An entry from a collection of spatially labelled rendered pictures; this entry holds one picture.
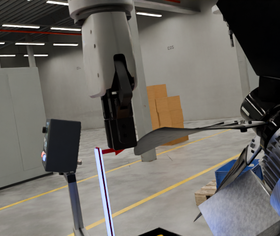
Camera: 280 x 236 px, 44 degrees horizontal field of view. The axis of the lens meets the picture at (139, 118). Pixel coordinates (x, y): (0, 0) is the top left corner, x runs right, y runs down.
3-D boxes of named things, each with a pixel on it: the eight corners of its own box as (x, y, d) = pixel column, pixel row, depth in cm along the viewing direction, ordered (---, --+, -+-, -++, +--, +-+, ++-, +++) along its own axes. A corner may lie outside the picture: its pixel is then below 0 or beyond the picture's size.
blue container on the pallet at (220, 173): (267, 176, 414) (265, 158, 413) (252, 192, 365) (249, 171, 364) (234, 176, 438) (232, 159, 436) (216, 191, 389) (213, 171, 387)
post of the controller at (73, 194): (84, 228, 122) (75, 173, 121) (75, 230, 121) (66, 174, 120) (82, 225, 125) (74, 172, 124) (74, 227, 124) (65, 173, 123)
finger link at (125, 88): (105, 42, 44) (105, 79, 48) (124, 75, 39) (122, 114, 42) (114, 41, 45) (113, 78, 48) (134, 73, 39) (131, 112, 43)
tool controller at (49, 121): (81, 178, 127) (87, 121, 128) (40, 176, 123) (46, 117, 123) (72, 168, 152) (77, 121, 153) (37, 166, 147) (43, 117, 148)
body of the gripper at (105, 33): (68, 22, 50) (80, 100, 50) (79, -1, 40) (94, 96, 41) (118, 18, 52) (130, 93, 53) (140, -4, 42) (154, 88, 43)
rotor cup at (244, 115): (331, 114, 80) (295, 82, 90) (290, 107, 73) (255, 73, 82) (293, 158, 88) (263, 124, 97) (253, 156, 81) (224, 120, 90)
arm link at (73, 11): (63, 6, 49) (66, 28, 49) (71, -16, 41) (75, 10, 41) (120, 3, 52) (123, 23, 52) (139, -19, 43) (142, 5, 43)
